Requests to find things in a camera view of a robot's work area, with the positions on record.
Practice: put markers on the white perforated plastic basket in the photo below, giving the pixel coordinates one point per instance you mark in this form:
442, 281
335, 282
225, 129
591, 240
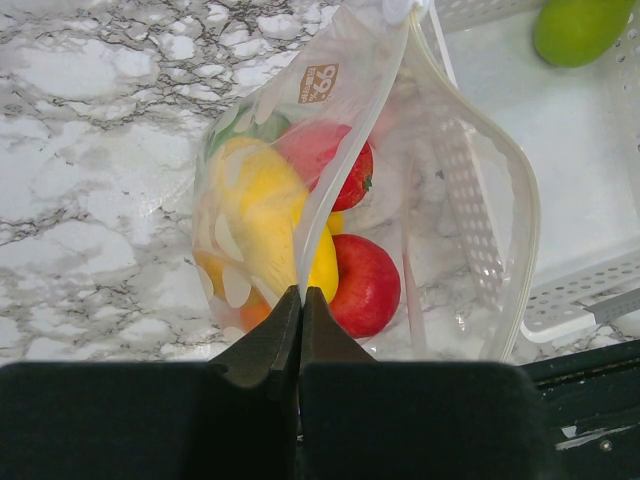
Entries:
579, 129

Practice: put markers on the yellow orange toy lemon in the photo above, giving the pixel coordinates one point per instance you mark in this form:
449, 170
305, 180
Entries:
225, 281

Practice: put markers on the clear zip top bag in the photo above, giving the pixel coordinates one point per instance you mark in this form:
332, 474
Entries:
454, 201

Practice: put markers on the black metal base rail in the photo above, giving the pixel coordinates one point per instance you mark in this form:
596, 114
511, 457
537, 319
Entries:
592, 402

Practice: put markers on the green toy pear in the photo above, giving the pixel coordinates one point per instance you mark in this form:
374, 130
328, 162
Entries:
573, 34

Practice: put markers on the red toy pomegranate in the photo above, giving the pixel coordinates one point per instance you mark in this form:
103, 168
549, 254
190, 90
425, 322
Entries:
313, 148

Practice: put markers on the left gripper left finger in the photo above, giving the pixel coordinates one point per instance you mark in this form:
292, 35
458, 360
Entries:
233, 417

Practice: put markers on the yellow toy pear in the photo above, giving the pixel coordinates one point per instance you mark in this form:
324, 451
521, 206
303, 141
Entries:
335, 222

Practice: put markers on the yellow toy mango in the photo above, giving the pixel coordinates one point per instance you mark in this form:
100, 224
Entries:
259, 200

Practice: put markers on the green toy watermelon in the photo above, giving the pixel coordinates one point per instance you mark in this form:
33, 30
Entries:
242, 121

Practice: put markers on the red toy apple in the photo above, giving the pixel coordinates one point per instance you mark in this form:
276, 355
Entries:
369, 287

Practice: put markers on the orange toy fruit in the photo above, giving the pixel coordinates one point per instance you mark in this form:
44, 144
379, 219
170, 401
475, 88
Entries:
252, 316

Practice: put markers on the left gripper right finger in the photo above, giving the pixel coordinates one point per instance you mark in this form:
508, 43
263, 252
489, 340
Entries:
367, 419

